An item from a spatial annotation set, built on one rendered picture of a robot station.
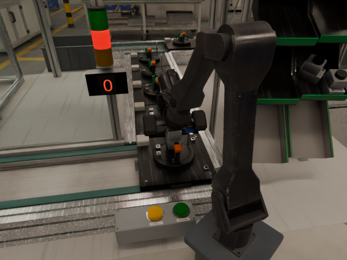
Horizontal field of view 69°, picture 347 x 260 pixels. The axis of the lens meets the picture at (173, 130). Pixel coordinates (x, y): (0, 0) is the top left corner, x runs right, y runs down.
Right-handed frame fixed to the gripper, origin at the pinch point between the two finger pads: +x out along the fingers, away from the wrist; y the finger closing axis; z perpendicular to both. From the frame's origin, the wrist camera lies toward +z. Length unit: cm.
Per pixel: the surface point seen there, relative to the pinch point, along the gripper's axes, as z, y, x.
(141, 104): 21.5, 8.5, 28.0
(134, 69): 58, 10, 58
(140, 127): 8.4, 10.2, 20.4
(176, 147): -7.3, 0.4, -4.6
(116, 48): 103, 22, 99
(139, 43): 107, 4, 99
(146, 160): -7.8, 9.3, 7.8
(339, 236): -38, -43, -1
